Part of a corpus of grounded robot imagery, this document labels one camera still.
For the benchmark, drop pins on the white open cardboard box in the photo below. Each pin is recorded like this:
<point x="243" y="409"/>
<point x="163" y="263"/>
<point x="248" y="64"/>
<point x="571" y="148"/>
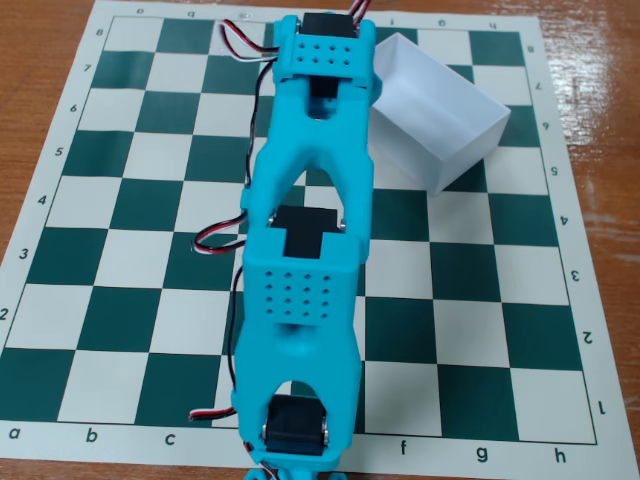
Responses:
<point x="440" y="115"/>

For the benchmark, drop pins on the green white chessboard mat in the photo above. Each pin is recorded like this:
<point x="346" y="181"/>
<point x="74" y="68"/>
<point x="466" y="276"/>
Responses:
<point x="125" y="310"/>

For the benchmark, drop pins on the turquoise robot arm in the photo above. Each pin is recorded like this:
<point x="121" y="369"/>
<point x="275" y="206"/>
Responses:
<point x="305" y="300"/>

